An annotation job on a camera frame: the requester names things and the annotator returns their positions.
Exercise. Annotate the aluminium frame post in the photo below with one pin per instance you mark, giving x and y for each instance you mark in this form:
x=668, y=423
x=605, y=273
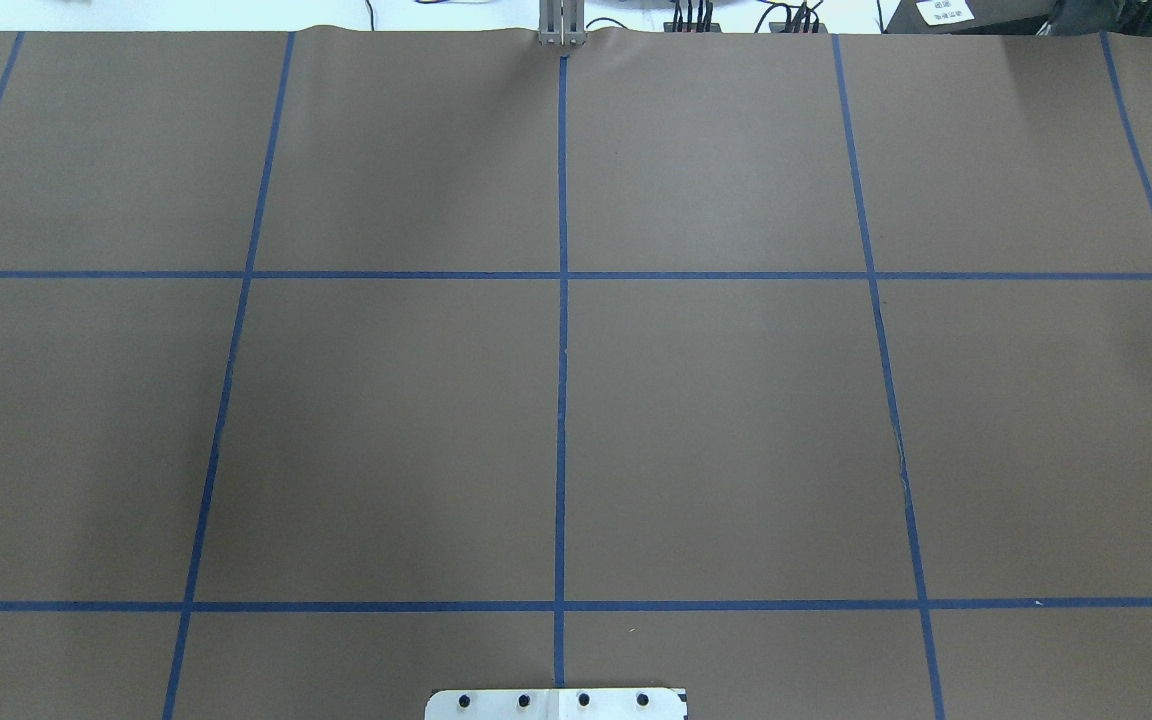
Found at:
x=561, y=23

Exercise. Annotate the white central pedestal column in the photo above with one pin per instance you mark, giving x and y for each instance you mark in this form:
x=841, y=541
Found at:
x=559, y=703

